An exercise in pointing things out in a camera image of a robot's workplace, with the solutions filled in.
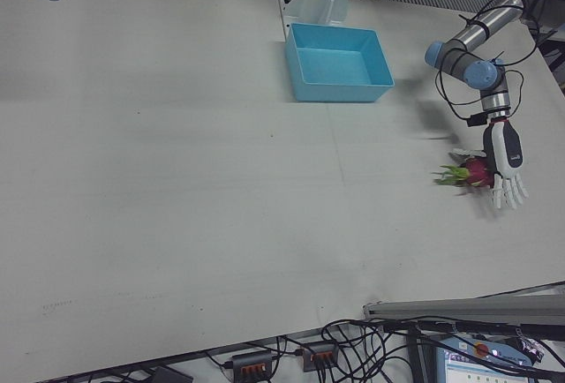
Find grey hub orange ports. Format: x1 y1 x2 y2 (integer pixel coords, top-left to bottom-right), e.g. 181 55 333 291
230 349 275 379
301 340 342 374

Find black flat device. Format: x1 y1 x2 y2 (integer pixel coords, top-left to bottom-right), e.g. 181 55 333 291
147 364 194 383

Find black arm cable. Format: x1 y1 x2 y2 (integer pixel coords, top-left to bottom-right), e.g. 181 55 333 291
434 0 565 121

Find aluminium profile bar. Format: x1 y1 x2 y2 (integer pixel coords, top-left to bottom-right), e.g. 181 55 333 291
362 282 565 327

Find robot teach pendant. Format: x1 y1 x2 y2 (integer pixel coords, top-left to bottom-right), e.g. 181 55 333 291
433 333 545 383

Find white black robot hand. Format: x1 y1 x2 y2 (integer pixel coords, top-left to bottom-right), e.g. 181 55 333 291
449 119 530 212

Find pink dragon fruit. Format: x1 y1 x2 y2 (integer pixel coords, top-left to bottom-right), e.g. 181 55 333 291
432 157 493 191

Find light blue plastic bin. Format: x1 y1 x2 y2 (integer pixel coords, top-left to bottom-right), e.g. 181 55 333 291
283 22 396 104

